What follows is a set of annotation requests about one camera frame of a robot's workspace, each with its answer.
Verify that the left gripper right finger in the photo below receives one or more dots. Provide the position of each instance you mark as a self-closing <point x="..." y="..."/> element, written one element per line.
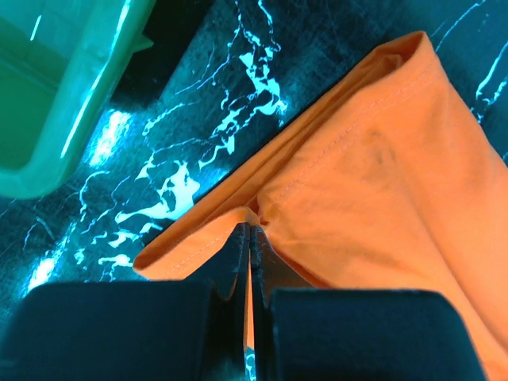
<point x="305" y="333"/>

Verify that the orange t shirt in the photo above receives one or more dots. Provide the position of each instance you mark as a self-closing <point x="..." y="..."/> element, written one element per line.
<point x="386" y="181"/>

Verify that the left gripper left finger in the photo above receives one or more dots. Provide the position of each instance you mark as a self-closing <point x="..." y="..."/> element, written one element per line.
<point x="192" y="329"/>

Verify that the green plastic bin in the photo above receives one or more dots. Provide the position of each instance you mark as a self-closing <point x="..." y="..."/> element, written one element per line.
<point x="60" y="63"/>

